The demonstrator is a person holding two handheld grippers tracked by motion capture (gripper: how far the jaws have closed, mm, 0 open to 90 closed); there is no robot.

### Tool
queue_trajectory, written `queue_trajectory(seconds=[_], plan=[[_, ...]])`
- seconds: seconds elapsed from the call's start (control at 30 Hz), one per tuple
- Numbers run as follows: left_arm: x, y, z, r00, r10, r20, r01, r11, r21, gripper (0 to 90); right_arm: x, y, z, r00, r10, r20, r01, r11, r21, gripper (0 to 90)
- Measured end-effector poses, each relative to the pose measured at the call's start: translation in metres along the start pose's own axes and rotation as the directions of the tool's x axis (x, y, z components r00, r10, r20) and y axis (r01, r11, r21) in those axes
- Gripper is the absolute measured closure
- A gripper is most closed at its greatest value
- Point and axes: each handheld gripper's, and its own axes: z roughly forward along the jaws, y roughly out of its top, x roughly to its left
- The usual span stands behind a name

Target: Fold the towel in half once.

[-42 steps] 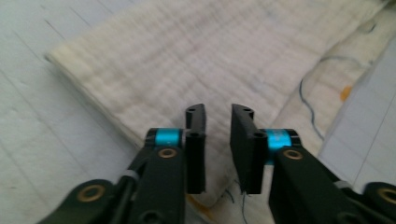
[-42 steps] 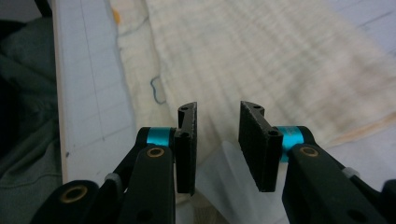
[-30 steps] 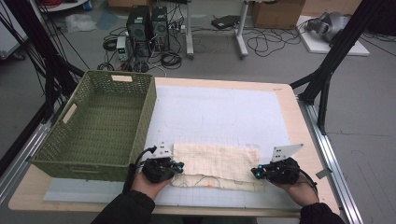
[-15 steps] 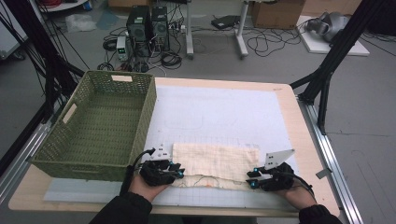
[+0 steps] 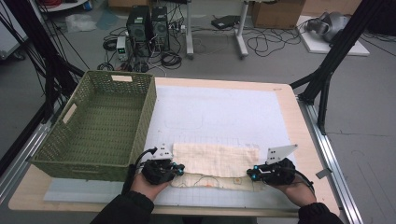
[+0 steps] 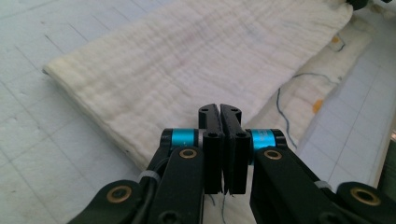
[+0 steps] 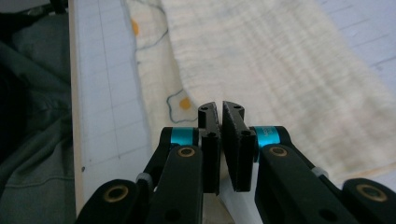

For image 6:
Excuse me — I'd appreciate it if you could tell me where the white gridded foam mat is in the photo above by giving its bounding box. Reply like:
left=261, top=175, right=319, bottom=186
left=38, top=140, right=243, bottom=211
left=0, top=0, right=396, bottom=224

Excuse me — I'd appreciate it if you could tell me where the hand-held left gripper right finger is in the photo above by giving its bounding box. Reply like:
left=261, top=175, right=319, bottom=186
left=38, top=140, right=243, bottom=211
left=219, top=104, right=288, bottom=196

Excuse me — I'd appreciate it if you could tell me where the cream printed cloth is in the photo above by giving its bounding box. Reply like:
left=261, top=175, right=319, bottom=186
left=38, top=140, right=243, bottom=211
left=42, top=0, right=375, bottom=224

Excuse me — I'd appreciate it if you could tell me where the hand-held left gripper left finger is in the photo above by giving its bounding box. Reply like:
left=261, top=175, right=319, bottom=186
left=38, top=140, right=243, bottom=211
left=161, top=103, right=226, bottom=195

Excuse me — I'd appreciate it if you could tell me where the green woven basket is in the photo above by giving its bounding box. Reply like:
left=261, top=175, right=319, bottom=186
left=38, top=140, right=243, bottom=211
left=377, top=136, right=396, bottom=195

